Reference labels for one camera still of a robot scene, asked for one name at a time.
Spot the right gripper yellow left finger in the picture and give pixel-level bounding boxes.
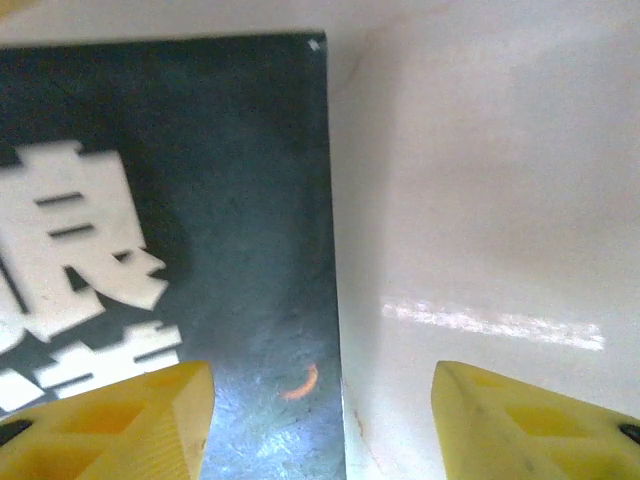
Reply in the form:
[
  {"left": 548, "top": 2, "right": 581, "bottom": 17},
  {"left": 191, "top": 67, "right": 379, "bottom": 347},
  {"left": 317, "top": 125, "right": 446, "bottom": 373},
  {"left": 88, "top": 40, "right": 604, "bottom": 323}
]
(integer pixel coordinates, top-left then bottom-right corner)
[{"left": 0, "top": 359, "right": 216, "bottom": 480}]

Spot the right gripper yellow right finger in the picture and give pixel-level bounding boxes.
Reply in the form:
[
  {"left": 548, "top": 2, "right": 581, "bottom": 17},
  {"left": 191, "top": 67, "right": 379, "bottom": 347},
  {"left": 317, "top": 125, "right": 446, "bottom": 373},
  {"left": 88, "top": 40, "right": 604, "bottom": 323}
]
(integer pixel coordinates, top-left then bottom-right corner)
[{"left": 431, "top": 359, "right": 640, "bottom": 480}]

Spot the dark book with white characters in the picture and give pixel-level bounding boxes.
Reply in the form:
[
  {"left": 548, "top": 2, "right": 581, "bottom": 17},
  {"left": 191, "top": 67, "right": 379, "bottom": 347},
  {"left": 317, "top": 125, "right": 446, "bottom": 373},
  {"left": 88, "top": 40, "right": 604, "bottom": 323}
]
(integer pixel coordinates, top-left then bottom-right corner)
[{"left": 0, "top": 30, "right": 348, "bottom": 480}]

